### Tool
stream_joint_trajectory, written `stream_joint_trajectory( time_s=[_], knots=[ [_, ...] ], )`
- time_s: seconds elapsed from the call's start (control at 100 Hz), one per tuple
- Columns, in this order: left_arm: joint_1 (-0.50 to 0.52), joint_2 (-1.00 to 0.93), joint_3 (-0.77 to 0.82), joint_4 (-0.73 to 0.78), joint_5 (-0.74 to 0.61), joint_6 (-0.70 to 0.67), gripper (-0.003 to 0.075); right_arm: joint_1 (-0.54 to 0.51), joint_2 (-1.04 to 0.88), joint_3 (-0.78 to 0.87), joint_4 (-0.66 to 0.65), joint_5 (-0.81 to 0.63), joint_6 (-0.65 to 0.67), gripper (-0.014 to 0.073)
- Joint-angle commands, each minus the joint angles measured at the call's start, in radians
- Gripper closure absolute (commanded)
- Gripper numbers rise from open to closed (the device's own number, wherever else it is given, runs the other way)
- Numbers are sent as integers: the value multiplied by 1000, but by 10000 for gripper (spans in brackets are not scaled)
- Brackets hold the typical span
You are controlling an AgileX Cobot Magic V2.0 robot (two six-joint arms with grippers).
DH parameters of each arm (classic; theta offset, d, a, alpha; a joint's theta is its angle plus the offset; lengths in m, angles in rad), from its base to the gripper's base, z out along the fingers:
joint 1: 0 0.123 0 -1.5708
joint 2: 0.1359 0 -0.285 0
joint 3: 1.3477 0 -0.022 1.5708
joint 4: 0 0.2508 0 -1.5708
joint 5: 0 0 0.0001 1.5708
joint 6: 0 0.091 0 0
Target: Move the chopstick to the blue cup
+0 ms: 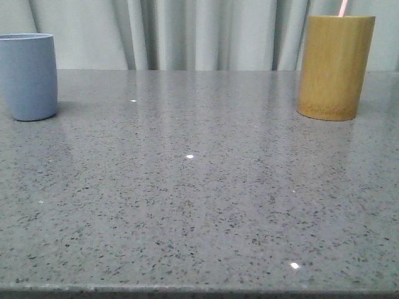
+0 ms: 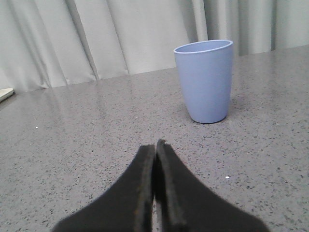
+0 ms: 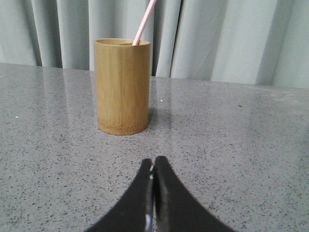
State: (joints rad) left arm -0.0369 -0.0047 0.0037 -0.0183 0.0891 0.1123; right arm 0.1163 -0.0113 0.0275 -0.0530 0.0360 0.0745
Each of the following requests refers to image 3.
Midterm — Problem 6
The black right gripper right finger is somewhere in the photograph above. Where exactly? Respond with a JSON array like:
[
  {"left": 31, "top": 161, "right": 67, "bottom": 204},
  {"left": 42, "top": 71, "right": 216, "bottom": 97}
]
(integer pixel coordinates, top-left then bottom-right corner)
[{"left": 154, "top": 156, "right": 233, "bottom": 232}]

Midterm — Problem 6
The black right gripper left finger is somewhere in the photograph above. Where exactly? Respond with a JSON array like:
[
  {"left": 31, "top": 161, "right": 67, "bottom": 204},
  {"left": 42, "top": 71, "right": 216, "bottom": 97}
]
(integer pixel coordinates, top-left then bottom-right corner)
[{"left": 87, "top": 159, "right": 153, "bottom": 232}]

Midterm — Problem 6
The pink chopstick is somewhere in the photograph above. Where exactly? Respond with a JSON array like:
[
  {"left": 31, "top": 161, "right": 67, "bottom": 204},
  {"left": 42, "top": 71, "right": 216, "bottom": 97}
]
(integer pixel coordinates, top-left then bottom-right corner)
[{"left": 132, "top": 0, "right": 156, "bottom": 46}]

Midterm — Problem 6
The bamboo wooden cup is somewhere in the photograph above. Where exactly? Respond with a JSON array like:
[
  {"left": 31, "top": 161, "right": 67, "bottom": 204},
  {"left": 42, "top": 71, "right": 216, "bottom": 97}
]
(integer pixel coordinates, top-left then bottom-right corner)
[{"left": 94, "top": 38, "right": 151, "bottom": 135}]

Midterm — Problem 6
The grey curtain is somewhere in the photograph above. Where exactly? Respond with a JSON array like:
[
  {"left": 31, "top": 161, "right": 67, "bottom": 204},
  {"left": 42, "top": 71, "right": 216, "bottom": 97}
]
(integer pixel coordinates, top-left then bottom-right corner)
[{"left": 0, "top": 0, "right": 309, "bottom": 88}]

